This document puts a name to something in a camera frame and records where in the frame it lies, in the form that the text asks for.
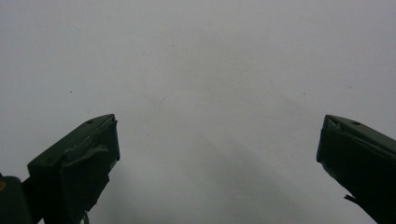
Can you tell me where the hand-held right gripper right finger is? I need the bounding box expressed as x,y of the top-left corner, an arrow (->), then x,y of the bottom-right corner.
316,114 -> 396,224

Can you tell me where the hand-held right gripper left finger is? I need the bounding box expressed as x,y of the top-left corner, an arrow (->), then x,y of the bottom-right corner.
27,113 -> 121,224

